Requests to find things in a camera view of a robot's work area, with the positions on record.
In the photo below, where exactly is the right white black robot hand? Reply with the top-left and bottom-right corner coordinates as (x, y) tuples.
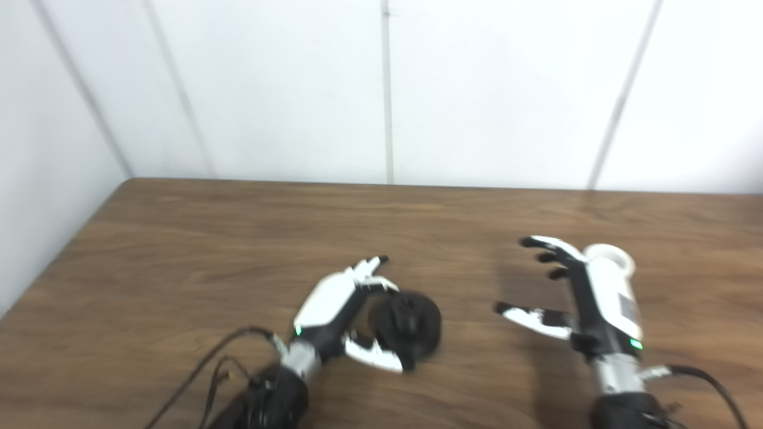
(493, 235), (646, 359)

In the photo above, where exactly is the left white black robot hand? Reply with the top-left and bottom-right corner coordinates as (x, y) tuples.
(294, 256), (415, 374)

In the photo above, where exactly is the white ring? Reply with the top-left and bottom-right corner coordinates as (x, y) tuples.
(584, 244), (636, 282)

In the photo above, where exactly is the round black part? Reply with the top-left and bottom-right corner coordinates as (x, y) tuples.
(368, 290), (442, 362)

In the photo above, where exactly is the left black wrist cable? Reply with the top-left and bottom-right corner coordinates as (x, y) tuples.
(145, 327), (287, 429)

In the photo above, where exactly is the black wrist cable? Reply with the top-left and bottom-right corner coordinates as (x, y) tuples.
(638, 365), (749, 429)
(145, 327), (287, 429)

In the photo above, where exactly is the thin black wire bundle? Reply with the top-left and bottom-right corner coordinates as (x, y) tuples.
(200, 356), (251, 429)

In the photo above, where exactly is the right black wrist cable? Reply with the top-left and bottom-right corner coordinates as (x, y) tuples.
(638, 365), (749, 429)

